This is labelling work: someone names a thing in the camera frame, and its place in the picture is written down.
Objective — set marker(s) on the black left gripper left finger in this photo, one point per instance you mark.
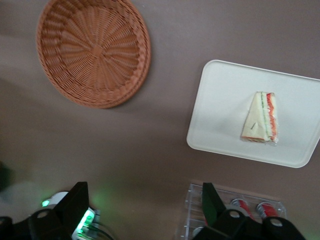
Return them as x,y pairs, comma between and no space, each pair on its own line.
67,215

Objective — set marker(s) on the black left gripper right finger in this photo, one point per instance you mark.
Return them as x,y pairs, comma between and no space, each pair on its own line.
225,225

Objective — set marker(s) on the triangle sandwich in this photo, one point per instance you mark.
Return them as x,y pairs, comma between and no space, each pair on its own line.
257,117

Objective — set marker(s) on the cream plastic tray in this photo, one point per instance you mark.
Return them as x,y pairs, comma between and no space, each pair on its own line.
220,112

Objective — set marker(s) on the round brown wicker basket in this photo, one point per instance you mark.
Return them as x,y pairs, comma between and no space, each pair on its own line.
95,52

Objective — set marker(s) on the red cola bottle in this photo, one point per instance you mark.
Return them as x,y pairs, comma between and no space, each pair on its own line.
240,206
268,210

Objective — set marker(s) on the clear acrylic bottle rack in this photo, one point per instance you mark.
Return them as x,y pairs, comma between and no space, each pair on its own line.
250,196

